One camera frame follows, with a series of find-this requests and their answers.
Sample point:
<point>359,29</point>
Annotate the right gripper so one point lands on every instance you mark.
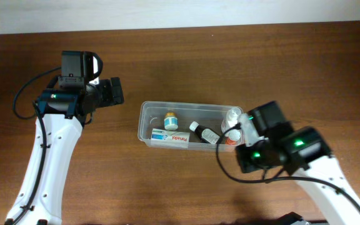
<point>242,160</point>

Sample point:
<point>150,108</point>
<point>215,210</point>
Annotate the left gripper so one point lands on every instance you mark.
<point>116,90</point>

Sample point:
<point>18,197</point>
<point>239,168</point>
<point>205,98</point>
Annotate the orange white tube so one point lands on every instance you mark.
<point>234,137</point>

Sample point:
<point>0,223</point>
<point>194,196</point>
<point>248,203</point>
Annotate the white spray bottle clear cap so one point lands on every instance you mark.
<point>230,119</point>

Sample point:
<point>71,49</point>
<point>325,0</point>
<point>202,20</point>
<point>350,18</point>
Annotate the clear plastic container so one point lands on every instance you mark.
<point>152,117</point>

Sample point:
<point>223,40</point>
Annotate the dark brown syrup bottle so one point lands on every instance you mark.
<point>205,134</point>

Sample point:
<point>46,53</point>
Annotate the small jar gold lid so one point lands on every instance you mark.
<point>170,121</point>

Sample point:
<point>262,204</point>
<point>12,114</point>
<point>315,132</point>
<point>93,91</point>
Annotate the white Panadol box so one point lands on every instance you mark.
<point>170,139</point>

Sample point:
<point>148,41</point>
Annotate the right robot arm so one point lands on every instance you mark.
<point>270,141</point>

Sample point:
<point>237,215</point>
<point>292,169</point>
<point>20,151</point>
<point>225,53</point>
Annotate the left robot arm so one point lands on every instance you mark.
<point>61,117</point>

